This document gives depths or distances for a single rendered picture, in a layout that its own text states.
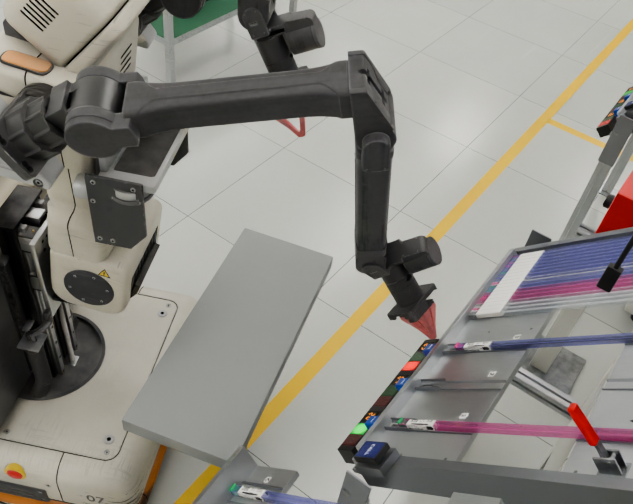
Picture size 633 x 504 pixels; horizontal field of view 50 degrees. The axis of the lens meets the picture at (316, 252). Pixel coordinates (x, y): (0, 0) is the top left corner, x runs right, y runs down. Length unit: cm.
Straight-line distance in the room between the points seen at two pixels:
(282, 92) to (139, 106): 19
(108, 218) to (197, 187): 154
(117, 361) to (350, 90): 119
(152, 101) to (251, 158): 200
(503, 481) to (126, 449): 98
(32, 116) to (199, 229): 164
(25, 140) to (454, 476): 79
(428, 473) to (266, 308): 61
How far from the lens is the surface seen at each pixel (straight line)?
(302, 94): 90
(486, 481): 106
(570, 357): 249
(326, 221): 267
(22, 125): 103
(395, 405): 130
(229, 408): 141
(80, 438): 177
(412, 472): 115
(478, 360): 133
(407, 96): 349
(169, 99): 94
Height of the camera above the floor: 180
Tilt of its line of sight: 45 degrees down
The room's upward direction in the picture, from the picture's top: 9 degrees clockwise
